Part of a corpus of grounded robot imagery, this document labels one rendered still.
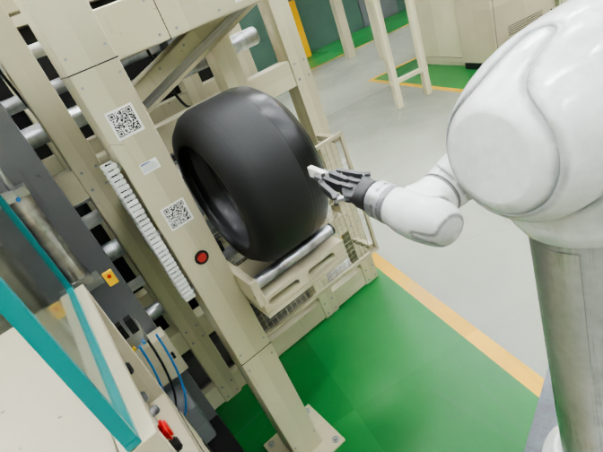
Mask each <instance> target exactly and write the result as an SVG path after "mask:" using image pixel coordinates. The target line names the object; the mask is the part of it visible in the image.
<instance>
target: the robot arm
mask: <svg viewBox="0 0 603 452"><path fill-rule="evenodd" d="M446 150H447V153H445V154H444V155H443V156H442V157H441V158H440V159H439V160H438V162H437V163H436V164H435V165H434V166H433V167H432V168H431V169H430V170H429V171H428V173H427V174H426V175H425V176H424V177H423V178H421V179H419V180H418V181H416V182H415V183H413V184H410V185H408V186H406V187H401V186H399V185H395V184H392V183H389V182H388V181H385V180H379V181H376V180H374V179H371V172H370V171H357V170H351V169H341V168H336V170H335V171H333V170H331V171H329V170H327V169H320V168H317V167H315V166H312V165H310V166H309V167H308V168H307V169H308V172H309V175H310V177H312V178H314V179H315V180H316V181H318V183H319V189H320V190H321V191H322V192H323V193H324V194H325V195H326V196H327V197H329V198H330V199H331V200H332V201H333V203H334V206H338V205H339V203H340V202H344V201H345V202H347V203H352V204H354V205H355V206H356V207H357V208H359V209H361V210H364V211H365V213H366V214H367V215H368V216H370V217H372V218H373V219H375V220H377V221H379V222H381V223H383V224H386V225H388V226H389V227H390V228H391V229H392V230H393V231H395V232H396V233H397V234H399V235H401V236H403V237H405V238H407V239H411V240H412V241H415V242H418V243H421V244H424V245H427V246H431V247H437V248H444V247H447V246H449V245H450V244H452V243H453V242H454V241H455V240H456V239H457V238H458V237H459V235H460V233H461V232H462V229H463V225H464V219H463V216H462V214H461V212H460V211H459V208H460V207H461V206H463V205H464V204H466V203H467V202H468V201H470V200H474V201H475V202H476V203H478V204H479V205H481V206H482V207H484V208H485V209H486V210H488V211H489V212H491V213H495V214H497V215H500V216H502V217H504V218H507V219H511V221H512V222H513V223H514V224H515V225H516V226H517V227H518V228H520V229H521V230H522V231H523V232H524V233H525V234H527V235H528V236H529V245H530V251H531V257H532V263H533V269H534V275H535V280H536V286H537V296H538V303H539V308H540V315H541V320H542V326H543V332H544V337H545V343H546V354H547V360H548V366H549V371H550V378H551V383H552V389H553V395H554V400H555V411H556V417H557V423H558V425H557V426H556V427H554V428H553V429H552V430H551V431H550V432H549V434H548V435H547V437H546V439H545V442H544V444H543V447H542V452H603V0H568V1H566V2H565V3H563V4H560V5H559V6H557V7H556V8H555V9H553V10H551V11H550V12H548V13H546V14H544V15H543V16H541V17H540V18H538V19H537V20H535V21H534V22H532V23H531V24H530V25H528V26H527V27H526V28H524V29H523V30H521V31H520V32H518V33H517V34H516V35H514V36H513V37H511V38H510V39H509V40H507V41H506V42H505V43H504V44H502V45H501V46H500V47H499V48H498V49H497V50H496V51H495V52H494V53H493V54H492V55H491V56H489V57H488V58H487V59H486V60H485V61H484V63H483V64H482V65H481V66H480V68H479V69H478V70H477V71H476V73H475V74H474V75H473V77H472V78H471V79H470V80H469V82H468V84H467V85H466V87H465V89H464V90H463V92H462V93H461V94H460V96H459V98H458V100H457V102H456V104H455V106H454V108H453V110H452V112H451V114H450V118H449V121H448V125H447V129H446ZM341 172H342V174H341ZM336 191H337V192H339V193H340V194H341V195H339V194H338V193H336Z"/></svg>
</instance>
